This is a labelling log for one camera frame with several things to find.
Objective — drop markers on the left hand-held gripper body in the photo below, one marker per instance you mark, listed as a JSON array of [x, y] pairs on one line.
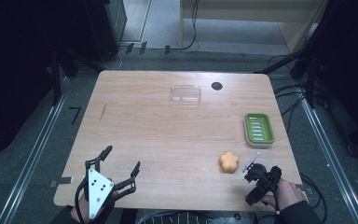
[[99, 186]]

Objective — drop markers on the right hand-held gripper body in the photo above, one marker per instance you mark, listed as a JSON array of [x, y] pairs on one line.
[[262, 183]]

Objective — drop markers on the orange flower-shaped soap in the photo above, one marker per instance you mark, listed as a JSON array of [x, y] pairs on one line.
[[229, 162]]

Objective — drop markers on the green soap dish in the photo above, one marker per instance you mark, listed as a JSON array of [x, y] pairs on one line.
[[258, 129]]

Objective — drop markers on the person's left hand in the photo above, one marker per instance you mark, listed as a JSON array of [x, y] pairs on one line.
[[82, 207]]

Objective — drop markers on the person's right hand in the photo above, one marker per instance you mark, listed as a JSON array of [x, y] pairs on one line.
[[287, 193]]

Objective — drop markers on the person's striped clothing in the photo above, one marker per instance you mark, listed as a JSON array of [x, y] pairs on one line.
[[174, 217]]

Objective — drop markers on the black round table grommet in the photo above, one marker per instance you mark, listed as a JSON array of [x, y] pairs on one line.
[[217, 86]]

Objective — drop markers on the black metal stand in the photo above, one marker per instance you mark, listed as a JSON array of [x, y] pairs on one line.
[[304, 59], [56, 77]]

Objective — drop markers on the clear plastic box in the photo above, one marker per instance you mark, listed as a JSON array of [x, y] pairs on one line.
[[185, 94]]

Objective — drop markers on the black cabinet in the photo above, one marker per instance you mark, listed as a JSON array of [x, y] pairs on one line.
[[108, 25]]

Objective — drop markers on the light wooden cabinet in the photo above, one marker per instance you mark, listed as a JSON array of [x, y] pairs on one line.
[[254, 14]]

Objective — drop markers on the grey table edge bracket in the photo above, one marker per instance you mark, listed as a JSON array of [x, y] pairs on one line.
[[61, 181]]

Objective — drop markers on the metal floor rail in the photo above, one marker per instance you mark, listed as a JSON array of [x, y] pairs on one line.
[[332, 158], [32, 158]]

